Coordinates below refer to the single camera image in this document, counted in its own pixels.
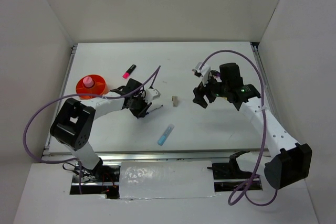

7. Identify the pink highlighter black cap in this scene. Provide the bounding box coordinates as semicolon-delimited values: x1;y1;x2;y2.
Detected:
122;65;137;79

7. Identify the pink eraser in container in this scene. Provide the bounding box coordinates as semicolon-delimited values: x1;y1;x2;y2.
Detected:
82;76;94;88

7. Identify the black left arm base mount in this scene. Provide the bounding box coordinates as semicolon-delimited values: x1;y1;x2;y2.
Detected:
62;162;106;183

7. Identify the aluminium right side rail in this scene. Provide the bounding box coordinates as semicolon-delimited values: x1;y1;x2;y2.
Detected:
250;42;279;119

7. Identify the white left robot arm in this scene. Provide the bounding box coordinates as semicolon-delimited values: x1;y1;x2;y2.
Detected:
50;79;160;182

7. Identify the white and yellow eraser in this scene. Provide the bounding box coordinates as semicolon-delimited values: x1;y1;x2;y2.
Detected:
172;96;179;107

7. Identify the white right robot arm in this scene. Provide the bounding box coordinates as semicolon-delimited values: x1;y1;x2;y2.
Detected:
193;62;312;189

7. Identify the light blue highlighter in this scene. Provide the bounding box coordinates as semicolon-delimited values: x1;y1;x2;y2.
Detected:
157;124;174;146

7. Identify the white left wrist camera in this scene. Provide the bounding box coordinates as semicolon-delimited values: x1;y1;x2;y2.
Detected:
144;88;161;103

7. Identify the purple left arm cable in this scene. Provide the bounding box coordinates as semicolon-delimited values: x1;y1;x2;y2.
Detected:
24;65;161;196

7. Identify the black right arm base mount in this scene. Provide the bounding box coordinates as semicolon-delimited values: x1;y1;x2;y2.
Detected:
207;151;252;180

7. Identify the orange round organizer container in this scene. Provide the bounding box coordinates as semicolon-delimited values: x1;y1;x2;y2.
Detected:
76;74;108;100

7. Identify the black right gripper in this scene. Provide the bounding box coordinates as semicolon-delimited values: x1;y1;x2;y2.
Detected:
192;72;229;108

